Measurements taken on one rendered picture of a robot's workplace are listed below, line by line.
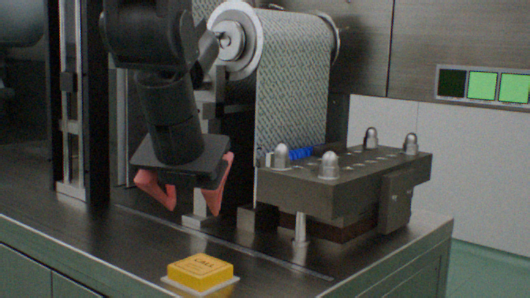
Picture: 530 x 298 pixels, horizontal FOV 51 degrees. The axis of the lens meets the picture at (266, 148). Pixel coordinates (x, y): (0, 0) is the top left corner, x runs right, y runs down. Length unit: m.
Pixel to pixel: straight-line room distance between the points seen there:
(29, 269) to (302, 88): 0.65
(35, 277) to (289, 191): 0.54
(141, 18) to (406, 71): 0.78
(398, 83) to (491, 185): 2.48
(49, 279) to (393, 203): 0.66
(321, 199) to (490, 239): 2.88
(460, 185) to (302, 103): 2.67
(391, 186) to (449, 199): 2.74
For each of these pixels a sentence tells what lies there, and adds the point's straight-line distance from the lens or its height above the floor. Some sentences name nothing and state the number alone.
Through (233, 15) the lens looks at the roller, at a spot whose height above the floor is 1.30.
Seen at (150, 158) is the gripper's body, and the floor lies 1.12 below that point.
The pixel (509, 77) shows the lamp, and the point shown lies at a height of 1.20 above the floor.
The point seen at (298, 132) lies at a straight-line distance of 1.14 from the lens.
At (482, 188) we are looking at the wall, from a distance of 3.69.
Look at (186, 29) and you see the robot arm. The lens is 0.55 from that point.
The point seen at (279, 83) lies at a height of 1.17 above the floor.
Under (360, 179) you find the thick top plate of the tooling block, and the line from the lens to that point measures 0.98.
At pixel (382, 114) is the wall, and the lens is 3.89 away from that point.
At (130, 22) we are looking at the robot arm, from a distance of 0.55.
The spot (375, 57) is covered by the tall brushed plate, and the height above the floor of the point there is 1.23.
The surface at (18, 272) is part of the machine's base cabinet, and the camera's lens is 1.26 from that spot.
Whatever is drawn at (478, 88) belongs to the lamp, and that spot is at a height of 1.18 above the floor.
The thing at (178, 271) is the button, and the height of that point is 0.92.
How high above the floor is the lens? 1.25
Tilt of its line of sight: 11 degrees down
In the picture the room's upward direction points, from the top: 2 degrees clockwise
